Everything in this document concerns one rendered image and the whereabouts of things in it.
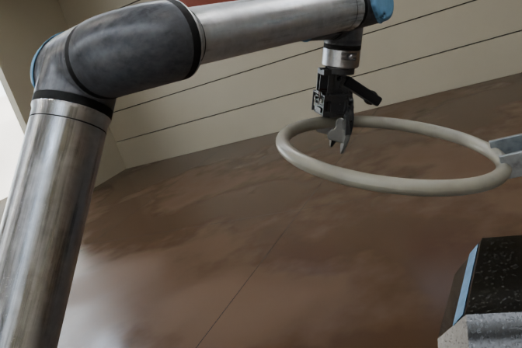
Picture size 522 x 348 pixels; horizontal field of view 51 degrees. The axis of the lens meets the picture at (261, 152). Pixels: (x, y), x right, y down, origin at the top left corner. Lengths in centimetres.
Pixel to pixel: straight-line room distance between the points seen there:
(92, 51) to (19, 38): 824
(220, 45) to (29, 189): 33
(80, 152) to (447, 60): 678
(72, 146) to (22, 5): 849
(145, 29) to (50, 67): 17
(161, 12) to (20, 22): 838
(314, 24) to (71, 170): 48
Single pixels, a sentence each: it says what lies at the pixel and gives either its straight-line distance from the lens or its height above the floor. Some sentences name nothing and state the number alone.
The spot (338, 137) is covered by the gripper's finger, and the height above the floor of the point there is 120.
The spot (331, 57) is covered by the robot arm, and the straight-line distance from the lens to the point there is 133.
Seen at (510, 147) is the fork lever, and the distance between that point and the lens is 129.
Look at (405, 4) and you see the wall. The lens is 736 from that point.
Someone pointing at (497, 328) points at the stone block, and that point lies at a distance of 125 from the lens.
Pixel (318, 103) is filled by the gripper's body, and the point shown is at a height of 130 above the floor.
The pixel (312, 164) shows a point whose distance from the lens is 103.
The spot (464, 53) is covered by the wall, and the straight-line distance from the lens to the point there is 737.
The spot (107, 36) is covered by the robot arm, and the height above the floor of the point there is 157.
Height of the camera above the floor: 152
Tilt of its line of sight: 12 degrees down
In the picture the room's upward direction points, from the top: 19 degrees counter-clockwise
